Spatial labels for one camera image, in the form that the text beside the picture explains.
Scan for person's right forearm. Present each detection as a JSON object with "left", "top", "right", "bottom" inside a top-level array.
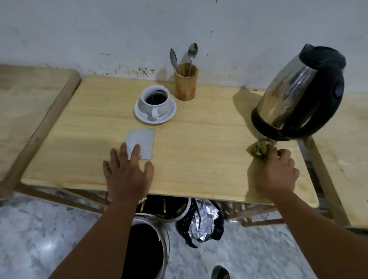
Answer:
[{"left": 270, "top": 191, "right": 368, "bottom": 279}]

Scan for person's left hand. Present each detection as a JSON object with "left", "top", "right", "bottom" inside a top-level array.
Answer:
[{"left": 102, "top": 143, "right": 155, "bottom": 203}]

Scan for silver foil sachet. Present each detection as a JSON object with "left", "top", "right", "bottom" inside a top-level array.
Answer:
[{"left": 124, "top": 128, "right": 155, "bottom": 161}]

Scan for steel kettle black handle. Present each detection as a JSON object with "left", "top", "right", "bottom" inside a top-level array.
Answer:
[{"left": 251, "top": 43, "right": 347, "bottom": 142}]

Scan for short metal spoon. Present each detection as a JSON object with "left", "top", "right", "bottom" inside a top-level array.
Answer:
[{"left": 169, "top": 48, "right": 182, "bottom": 76}]

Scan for pale scuffed wooden table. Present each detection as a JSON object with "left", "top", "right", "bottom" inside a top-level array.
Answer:
[{"left": 303, "top": 92, "right": 368, "bottom": 229}]

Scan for black bowl of sachets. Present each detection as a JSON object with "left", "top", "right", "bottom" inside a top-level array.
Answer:
[{"left": 135, "top": 195, "right": 192, "bottom": 223}]

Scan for person's left forearm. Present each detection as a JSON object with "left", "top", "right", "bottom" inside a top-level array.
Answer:
[{"left": 49, "top": 198, "right": 141, "bottom": 279}]

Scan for person's right hand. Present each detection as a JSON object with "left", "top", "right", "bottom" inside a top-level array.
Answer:
[{"left": 254, "top": 143, "right": 301, "bottom": 199}]

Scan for black foil bag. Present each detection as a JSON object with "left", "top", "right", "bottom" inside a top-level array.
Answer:
[{"left": 175, "top": 198, "right": 225, "bottom": 249}]

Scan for green cloth rag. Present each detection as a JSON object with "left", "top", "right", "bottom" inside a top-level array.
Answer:
[{"left": 246, "top": 139, "right": 278, "bottom": 159}]

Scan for black shoe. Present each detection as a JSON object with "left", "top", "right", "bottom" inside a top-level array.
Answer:
[{"left": 210, "top": 265, "right": 230, "bottom": 279}]

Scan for worn stained wooden table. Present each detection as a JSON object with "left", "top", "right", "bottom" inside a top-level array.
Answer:
[{"left": 0, "top": 64, "right": 82, "bottom": 199}]

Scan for black coffee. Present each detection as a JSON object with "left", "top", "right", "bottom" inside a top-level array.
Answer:
[{"left": 145, "top": 91, "right": 168, "bottom": 106}]

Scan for long metal spoon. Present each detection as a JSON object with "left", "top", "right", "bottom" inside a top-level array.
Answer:
[{"left": 187, "top": 43, "right": 198, "bottom": 77}]

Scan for wooden spoon holder cup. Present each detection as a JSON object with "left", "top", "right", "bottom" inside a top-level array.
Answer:
[{"left": 173, "top": 63, "right": 199, "bottom": 102}]

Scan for white coffee cup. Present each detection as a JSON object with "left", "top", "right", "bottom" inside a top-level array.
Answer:
[{"left": 140, "top": 85, "right": 171, "bottom": 121}]

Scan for white saucer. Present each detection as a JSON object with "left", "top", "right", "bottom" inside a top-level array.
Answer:
[{"left": 134, "top": 96, "right": 177, "bottom": 125}]

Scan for light wooden table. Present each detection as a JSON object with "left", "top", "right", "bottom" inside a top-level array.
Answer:
[{"left": 21, "top": 75, "right": 320, "bottom": 208}]

